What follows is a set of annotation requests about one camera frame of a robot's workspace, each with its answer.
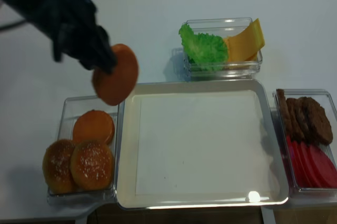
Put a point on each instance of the clear patty tomato container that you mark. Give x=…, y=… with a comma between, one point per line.
x=306, y=196

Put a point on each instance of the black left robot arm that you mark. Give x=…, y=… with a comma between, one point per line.
x=31, y=11

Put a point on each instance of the brown patty back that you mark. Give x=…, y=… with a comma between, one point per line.
x=284, y=112

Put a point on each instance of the green lettuce leaf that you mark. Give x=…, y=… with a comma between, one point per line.
x=206, y=52

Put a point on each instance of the brown patty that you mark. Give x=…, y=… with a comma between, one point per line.
x=296, y=134
x=302, y=121
x=284, y=112
x=320, y=130

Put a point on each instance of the sesame top bun left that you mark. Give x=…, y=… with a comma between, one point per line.
x=56, y=167

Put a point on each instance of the yellow cheese slice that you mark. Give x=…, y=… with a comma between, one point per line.
x=251, y=36
x=242, y=53

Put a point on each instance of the orange bottom bun front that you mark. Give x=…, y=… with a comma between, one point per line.
x=94, y=125

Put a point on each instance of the clear bun container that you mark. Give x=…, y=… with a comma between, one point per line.
x=73, y=108

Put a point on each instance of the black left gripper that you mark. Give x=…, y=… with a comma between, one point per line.
x=71, y=26

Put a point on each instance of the orange bottom bun back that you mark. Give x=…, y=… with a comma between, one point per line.
x=115, y=87

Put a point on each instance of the yellow cheese slice upper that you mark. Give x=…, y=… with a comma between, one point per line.
x=251, y=36

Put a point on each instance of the red tomato slice back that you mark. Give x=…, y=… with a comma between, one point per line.
x=291, y=155

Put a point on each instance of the sesame bun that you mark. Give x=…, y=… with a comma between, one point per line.
x=92, y=165
x=56, y=167

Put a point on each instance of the metal baking tray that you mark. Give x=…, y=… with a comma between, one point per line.
x=127, y=170

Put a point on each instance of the red tomato slice front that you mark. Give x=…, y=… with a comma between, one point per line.
x=323, y=167

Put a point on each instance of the yellow cheese slice lower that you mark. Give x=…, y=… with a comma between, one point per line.
x=242, y=53

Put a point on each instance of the sesame top bun right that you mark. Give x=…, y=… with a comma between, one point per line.
x=92, y=165

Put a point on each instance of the orange bun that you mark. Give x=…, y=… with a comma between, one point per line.
x=94, y=125
x=115, y=87

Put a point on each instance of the clear lettuce cheese container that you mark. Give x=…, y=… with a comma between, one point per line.
x=224, y=28

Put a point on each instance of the red tomato slice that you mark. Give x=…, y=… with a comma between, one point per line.
x=308, y=170
x=323, y=167
x=291, y=155
x=299, y=171

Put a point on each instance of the brown patty front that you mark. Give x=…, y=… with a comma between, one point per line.
x=320, y=130

